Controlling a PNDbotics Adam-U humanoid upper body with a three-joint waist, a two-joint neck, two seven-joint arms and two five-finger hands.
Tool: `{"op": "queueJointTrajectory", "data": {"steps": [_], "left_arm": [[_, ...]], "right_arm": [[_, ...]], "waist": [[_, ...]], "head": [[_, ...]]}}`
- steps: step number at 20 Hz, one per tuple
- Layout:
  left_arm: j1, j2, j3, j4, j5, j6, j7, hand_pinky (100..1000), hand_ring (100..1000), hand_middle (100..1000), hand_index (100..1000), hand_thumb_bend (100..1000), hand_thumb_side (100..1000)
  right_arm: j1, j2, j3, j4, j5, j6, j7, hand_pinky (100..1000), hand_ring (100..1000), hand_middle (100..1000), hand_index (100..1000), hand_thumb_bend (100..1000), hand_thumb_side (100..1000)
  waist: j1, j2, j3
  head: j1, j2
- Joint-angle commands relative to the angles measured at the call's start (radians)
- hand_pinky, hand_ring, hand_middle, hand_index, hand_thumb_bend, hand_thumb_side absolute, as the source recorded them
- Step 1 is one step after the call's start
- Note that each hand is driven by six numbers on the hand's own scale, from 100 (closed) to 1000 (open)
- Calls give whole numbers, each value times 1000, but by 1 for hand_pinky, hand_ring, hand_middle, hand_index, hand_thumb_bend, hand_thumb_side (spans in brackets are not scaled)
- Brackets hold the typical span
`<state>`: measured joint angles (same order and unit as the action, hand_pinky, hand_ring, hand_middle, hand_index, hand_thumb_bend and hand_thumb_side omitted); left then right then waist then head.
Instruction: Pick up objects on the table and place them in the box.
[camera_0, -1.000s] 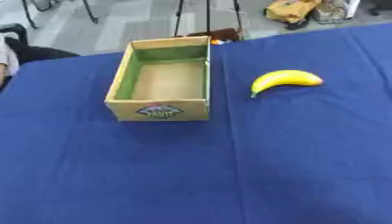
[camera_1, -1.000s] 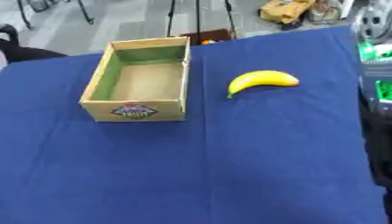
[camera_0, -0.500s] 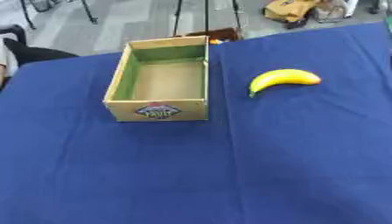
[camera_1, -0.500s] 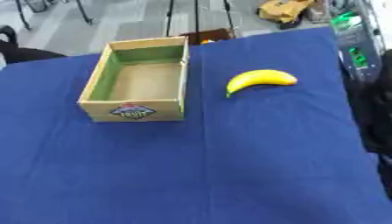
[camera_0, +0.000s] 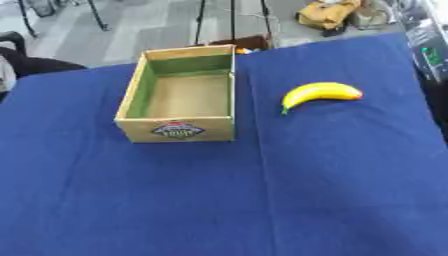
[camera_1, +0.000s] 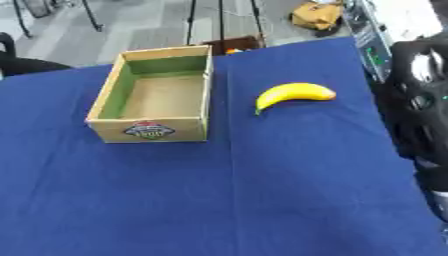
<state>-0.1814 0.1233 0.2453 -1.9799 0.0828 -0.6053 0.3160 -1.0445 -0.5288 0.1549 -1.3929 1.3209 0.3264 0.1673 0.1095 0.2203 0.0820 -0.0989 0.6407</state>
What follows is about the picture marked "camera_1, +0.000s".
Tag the brown cardboard box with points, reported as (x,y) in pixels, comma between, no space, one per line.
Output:
(239,42)

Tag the black chair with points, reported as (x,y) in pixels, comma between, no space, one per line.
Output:
(26,65)

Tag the tan cardboard box green inside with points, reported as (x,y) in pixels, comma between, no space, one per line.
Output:
(163,98)

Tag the yellow toy banana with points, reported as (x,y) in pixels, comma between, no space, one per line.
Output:
(291,92)

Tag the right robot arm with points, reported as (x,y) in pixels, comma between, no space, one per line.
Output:
(417,126)

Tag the black tripod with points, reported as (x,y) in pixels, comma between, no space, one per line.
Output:
(221,20)

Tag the black stand legs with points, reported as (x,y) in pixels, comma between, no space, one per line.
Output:
(90,16)

